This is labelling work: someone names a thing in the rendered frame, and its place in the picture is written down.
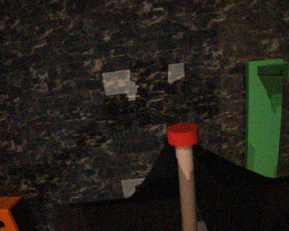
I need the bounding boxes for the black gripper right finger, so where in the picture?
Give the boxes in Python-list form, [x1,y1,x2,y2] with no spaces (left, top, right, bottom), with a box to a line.
[193,144,289,231]

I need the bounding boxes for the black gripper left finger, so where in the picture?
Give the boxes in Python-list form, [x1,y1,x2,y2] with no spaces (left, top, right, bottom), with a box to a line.
[53,140,182,231]

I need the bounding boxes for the tan rod with red cap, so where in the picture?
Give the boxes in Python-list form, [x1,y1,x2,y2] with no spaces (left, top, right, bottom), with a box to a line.
[167,123,199,231]

